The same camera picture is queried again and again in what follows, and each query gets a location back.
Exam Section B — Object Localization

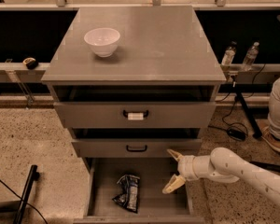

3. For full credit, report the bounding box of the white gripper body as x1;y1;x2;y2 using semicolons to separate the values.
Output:
177;155;213;181

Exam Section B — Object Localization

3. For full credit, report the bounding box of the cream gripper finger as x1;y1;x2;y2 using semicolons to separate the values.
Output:
167;149;183;161
162;175;186;194

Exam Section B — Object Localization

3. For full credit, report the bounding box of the blue chip bag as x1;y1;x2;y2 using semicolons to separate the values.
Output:
113;175;140;213

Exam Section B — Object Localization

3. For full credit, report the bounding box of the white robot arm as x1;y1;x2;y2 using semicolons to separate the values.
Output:
162;147;280;207

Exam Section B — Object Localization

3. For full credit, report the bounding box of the grey bottom drawer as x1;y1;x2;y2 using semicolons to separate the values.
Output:
74;158;204;224

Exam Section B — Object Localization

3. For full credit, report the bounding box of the grey drawer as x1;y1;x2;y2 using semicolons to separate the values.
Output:
74;158;204;224
54;102;216;128
72;139;202;158

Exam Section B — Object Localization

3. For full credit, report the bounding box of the grey middle drawer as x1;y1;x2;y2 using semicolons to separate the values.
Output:
72;139;202;158

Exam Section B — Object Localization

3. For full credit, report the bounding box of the grey top drawer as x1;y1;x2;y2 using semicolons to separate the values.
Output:
54;102;216;128

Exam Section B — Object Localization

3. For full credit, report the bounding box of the grey drawer cabinet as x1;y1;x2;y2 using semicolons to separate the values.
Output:
41;5;227;224

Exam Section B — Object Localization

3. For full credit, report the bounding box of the black power adapter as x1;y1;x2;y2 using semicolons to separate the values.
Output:
227;128;245;141

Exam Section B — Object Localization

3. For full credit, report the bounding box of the black tripod leg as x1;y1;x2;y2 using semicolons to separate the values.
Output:
234;86;262;139

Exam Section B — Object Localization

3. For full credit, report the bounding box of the black chair base leg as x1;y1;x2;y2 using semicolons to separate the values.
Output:
250;161;280;173

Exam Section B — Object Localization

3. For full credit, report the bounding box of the tan brown shoe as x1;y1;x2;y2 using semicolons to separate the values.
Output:
261;126;280;153

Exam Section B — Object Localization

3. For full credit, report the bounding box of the clear water bottle left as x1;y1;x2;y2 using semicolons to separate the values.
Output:
221;41;237;66

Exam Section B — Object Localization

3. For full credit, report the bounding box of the clear water bottle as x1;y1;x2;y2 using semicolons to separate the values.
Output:
221;41;237;66
243;42;259;71

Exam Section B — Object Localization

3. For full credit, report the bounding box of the clear water bottle right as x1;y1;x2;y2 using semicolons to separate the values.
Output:
243;42;259;71

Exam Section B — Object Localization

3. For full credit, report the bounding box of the white ceramic bowl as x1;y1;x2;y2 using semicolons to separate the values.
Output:
84;28;120;58

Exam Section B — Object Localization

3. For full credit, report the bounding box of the black stand leg left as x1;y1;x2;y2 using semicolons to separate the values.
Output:
13;165;39;224

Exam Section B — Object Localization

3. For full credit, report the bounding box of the yellow black tape measure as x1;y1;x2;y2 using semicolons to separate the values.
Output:
22;57;38;70

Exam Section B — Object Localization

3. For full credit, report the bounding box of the black middle drawer handle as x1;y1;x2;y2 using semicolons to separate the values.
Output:
126;145;147;153

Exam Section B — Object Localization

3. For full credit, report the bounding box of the black power cable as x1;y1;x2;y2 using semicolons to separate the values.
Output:
207;63;267;137

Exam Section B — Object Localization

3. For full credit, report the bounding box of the white tape on handle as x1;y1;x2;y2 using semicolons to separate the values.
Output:
128;113;144;120

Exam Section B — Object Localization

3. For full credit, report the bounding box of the black cable on floor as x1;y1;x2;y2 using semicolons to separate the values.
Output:
0;171;49;224

